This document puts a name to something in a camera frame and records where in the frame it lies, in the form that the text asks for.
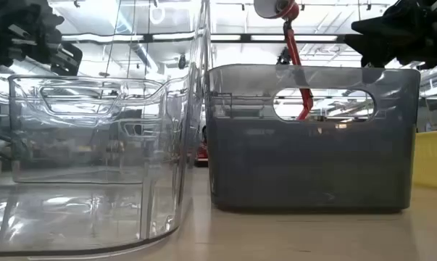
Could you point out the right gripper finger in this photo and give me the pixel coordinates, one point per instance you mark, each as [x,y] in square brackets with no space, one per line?
[370,49]
[370,26]

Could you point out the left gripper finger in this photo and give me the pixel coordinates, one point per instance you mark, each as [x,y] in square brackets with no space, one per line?
[67,58]

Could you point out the clear plastic basket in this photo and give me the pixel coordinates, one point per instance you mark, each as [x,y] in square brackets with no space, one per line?
[77,105]
[95,217]

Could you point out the red desk lamp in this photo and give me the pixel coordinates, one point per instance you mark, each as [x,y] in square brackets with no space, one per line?
[293,43]

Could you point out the solid yellow plastic basket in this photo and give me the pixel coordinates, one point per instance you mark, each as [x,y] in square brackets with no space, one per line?
[433,159]

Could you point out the dark grey plastic basket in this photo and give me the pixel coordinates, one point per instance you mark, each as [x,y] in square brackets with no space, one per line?
[305,163]

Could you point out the red equipment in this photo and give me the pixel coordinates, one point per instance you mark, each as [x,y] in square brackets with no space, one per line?
[202,152]

